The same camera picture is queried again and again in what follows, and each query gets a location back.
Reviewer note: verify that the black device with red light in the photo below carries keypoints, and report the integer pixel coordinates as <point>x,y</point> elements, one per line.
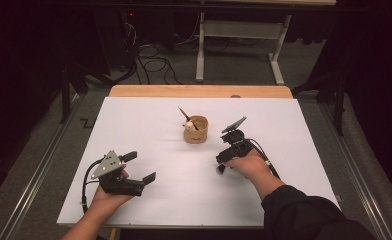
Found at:
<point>130,14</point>

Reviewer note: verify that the thin black makeup brush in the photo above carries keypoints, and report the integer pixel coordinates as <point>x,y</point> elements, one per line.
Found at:
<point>185,115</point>

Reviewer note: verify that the thick black makeup brush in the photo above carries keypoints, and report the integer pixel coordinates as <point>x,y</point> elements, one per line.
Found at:
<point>220,169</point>

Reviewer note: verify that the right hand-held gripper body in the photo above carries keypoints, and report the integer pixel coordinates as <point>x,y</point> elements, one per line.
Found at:
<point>237,143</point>

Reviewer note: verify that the person's left hand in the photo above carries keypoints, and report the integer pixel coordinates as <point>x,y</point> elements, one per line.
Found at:
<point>107,200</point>

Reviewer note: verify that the dark curtain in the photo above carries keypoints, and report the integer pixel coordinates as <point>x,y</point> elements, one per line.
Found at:
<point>17,83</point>
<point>377,83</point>

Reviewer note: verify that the white table board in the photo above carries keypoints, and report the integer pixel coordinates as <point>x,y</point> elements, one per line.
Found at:
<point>184,200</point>

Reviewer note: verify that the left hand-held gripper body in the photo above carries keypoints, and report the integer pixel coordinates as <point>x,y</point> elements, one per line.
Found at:
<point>109,166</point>

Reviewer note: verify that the wooden table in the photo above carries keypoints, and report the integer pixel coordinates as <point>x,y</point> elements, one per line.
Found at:
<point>200,91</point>

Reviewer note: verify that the small wooden cup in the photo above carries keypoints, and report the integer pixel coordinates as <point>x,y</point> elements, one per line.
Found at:
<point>195,136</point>

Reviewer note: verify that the black metal stand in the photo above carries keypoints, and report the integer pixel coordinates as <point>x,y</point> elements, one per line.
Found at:
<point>339,103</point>
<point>65,96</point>

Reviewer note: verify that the metal floor rail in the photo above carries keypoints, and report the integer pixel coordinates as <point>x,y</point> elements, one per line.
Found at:
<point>40,166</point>
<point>357,173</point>

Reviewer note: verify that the white metal table frame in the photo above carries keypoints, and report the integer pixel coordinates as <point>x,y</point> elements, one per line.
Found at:
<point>240,29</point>

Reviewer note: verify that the person's right hand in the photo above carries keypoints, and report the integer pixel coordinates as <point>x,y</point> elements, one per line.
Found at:
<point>250,166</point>

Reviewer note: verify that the small grey table clip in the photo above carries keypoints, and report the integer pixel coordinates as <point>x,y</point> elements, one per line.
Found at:
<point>339,198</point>

